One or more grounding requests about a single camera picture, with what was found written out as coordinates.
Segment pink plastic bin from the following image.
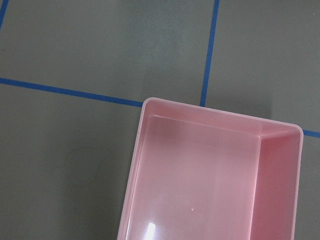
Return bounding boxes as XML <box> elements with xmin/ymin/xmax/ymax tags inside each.
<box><xmin>117</xmin><ymin>97</ymin><xmax>304</xmax><ymax>240</ymax></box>

